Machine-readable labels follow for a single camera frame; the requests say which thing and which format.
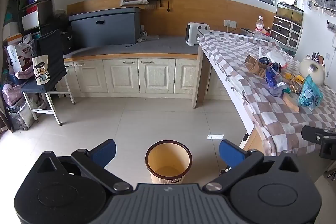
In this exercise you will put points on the brown white checkered tablecloth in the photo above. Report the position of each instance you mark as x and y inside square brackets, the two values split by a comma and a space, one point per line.
[262, 113]

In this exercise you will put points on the pink padded cloth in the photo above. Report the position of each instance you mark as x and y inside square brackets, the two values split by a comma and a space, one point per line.
[11, 94]

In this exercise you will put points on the white wall outlet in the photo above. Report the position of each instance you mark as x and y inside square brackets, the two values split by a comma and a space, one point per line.
[230, 23]

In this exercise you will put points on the beige bin brown rim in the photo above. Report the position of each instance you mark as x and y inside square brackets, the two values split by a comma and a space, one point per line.
[157, 161]

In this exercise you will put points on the teal cartoon snack bag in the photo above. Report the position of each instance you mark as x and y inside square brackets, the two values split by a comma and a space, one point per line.
[309, 95]

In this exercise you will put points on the glass fish tank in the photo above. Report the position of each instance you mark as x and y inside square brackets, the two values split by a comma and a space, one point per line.
[288, 12]

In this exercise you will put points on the white cat figurine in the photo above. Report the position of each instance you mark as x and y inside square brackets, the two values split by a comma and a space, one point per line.
[312, 74]

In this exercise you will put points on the tan wooden stick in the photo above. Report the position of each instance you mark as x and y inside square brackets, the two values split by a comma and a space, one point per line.
[291, 103]

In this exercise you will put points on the yellow packaging box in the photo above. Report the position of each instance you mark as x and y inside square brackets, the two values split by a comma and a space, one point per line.
[295, 81]

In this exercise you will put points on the grey floor bag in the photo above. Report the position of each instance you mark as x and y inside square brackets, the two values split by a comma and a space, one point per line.
[21, 116]

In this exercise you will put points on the white small heater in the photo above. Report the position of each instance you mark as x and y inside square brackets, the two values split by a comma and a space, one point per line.
[193, 33]

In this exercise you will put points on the clear water bottle red label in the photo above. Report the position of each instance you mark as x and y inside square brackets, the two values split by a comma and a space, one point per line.
[258, 29]

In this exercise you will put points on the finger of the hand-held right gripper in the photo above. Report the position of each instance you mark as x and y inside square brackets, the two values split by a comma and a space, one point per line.
[311, 133]

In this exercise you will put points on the white red print shopping bag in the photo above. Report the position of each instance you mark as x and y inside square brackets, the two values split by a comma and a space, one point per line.
[17, 56]

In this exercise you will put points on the grey storage box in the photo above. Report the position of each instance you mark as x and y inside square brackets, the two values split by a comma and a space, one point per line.
[105, 27]

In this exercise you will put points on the dark blue snack bag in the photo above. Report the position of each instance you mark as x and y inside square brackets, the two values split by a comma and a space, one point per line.
[271, 75]

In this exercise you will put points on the black box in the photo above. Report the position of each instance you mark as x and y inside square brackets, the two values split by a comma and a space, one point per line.
[66, 41]

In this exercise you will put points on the small metal ornament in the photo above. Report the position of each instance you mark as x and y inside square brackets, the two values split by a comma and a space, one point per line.
[318, 58]

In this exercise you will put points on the clear plastic bag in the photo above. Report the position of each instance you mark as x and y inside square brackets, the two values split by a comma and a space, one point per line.
[279, 57]

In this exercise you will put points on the cartoon print tote bag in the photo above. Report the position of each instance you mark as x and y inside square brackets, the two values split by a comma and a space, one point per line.
[41, 70]

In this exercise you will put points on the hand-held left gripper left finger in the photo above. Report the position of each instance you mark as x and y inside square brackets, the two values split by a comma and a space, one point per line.
[103, 151]

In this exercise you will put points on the cream cabinet grey countertop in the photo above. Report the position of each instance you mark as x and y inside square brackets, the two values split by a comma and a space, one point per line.
[126, 77]

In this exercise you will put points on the grey crumpled plastic bag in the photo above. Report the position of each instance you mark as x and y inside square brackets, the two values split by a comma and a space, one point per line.
[278, 88]

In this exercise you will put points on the white frame chair black cushion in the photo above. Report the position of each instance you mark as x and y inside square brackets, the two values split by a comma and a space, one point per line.
[52, 56]

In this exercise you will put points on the small red bottle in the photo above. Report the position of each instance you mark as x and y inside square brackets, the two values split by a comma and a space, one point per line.
[268, 30]

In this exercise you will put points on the white long table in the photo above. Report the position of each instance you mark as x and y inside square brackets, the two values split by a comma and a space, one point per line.
[236, 92]

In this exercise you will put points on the white dark drawer organizer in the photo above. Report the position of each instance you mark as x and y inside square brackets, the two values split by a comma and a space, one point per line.
[283, 29]

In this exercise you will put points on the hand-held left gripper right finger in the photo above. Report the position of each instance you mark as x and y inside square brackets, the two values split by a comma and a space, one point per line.
[231, 151]

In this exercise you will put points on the black tray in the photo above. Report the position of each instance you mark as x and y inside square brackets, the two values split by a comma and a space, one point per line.
[246, 31]

